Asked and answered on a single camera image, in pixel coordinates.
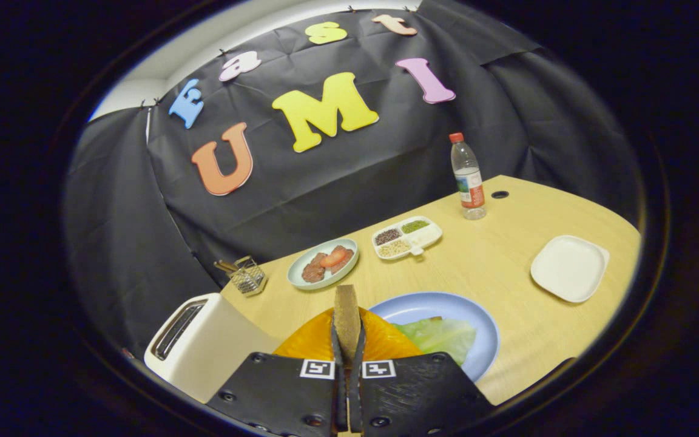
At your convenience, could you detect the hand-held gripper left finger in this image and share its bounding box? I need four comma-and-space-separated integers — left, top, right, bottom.
207, 308, 348, 436

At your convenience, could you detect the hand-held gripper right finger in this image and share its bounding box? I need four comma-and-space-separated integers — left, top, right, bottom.
348, 308, 496, 436

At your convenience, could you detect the round brown toast slice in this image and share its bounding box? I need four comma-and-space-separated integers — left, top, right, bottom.
333, 285, 362, 365

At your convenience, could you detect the green lettuce leaf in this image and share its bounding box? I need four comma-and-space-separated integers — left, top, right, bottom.
393, 317, 477, 366

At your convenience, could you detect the blue round plate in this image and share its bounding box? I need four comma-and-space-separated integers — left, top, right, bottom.
369, 292, 501, 383

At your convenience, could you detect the brown meat slice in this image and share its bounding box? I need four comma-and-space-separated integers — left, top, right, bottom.
328, 245, 355, 275
302, 252, 328, 283

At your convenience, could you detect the light green round plate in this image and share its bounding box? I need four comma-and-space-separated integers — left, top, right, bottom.
287, 238, 359, 291

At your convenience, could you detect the white toaster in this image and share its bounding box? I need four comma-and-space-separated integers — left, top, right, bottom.
144, 293, 282, 404

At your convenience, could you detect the white divided seed tray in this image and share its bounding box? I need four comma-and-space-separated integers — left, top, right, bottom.
372, 216, 443, 260

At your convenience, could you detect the black backdrop cloth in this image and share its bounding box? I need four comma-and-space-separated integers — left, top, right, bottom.
61, 0, 641, 359

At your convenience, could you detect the clear red-capped water bottle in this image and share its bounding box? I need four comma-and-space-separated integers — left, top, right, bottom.
449, 132, 487, 220

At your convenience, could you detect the white square plate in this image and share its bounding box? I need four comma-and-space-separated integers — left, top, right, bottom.
530, 235, 610, 303

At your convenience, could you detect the wire mesh utensil basket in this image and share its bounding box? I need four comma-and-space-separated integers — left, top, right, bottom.
230, 256, 268, 297

